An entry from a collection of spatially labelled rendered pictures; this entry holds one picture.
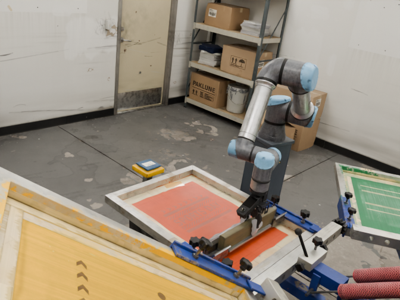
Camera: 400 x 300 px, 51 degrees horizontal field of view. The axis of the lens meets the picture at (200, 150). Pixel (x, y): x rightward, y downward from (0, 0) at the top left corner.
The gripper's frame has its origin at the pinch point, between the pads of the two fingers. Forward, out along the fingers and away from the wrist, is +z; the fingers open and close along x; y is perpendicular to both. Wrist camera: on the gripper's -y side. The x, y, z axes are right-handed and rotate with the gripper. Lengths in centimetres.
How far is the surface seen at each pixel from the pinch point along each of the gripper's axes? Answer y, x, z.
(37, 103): 95, 368, 69
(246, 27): 336, 264, -36
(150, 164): 12, 76, 4
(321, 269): -1.2, -34.8, -3.3
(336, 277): -0.3, -40.3, -3.3
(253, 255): -4.3, -7.8, 5.3
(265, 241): 7.8, -5.4, 5.3
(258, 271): -15.4, -17.1, 1.8
